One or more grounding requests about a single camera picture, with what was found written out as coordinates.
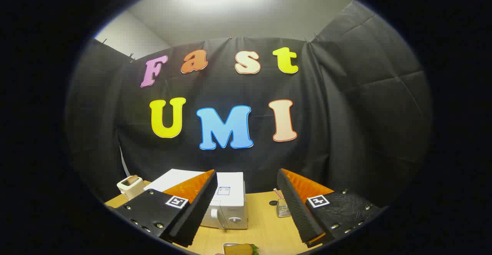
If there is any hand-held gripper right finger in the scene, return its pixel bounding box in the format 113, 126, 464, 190
277, 168, 385, 248

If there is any white microwave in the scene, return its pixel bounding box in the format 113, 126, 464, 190
144, 169, 248, 230

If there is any white plastic tray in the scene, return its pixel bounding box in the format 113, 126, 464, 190
222, 243, 256, 255

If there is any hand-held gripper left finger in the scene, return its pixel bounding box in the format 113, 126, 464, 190
115, 169, 218, 248

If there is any black backdrop cloth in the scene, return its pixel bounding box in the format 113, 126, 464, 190
65, 0, 433, 213

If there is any wire mesh holder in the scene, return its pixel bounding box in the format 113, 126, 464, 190
276, 198, 291, 218

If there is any white toaster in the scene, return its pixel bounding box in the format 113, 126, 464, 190
117, 175, 146, 200

